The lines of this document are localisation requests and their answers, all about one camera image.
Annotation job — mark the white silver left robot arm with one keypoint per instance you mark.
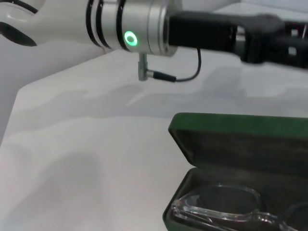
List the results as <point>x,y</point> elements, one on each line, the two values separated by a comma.
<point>96,21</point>

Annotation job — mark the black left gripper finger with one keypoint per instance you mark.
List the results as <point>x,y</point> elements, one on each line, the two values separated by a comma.
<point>296,29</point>

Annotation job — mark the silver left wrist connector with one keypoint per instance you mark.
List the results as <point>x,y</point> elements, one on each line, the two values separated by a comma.
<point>142,67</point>

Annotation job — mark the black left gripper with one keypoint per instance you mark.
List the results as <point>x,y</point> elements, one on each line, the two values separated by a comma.
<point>216,31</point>

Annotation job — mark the green glasses case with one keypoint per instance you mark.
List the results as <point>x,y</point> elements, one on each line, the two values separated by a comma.
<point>240,149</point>

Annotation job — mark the clear transparent glasses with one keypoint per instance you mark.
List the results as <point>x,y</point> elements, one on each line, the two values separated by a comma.
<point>216,211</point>

